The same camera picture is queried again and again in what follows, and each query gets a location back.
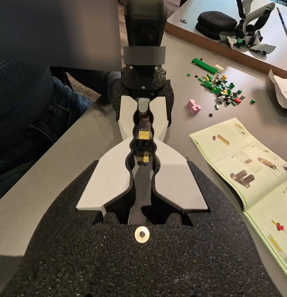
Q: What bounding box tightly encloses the person's left forearm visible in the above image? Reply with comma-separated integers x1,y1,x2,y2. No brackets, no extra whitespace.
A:
95,71,122,104

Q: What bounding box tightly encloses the grey desk with wooden edge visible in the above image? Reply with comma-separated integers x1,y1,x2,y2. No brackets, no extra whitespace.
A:
165,0,287,74

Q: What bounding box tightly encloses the pink brick figure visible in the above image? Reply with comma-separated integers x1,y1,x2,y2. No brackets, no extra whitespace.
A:
187,99,202,115

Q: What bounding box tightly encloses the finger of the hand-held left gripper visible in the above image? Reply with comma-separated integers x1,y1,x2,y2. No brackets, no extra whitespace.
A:
119,96,140,141
149,96,170,140

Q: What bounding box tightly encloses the black mesh chair back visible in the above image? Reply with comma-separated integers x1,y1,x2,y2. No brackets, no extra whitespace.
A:
195,10,238,40

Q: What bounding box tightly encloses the long black brick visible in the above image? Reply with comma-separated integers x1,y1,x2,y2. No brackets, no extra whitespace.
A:
135,139,156,154

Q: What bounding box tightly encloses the person's dark sweater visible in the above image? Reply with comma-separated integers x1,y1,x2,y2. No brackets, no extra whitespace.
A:
0,58,54,133

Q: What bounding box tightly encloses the pile of small bricks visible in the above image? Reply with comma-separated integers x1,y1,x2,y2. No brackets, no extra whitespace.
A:
198,73,246,110

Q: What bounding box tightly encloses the person's blue jeans leg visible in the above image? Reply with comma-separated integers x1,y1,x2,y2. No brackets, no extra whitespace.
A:
0,77,93,203

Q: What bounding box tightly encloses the open instruction booklet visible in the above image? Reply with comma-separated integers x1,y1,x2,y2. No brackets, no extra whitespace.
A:
189,117,287,278

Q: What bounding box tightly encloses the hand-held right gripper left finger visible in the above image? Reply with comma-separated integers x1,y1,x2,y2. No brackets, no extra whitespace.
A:
76,136,136,212

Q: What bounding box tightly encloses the grey and yellow brick assembly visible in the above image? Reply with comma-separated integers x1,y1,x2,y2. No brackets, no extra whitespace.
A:
134,126,156,167

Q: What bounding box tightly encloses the grey strap bundle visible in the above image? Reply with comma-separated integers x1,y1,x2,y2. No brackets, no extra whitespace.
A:
219,0,277,55

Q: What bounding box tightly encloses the crumpled white paper bag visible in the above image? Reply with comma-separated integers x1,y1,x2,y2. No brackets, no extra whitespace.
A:
268,69,287,109

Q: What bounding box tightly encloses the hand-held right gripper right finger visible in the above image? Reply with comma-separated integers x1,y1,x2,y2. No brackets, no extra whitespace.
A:
152,138,209,213

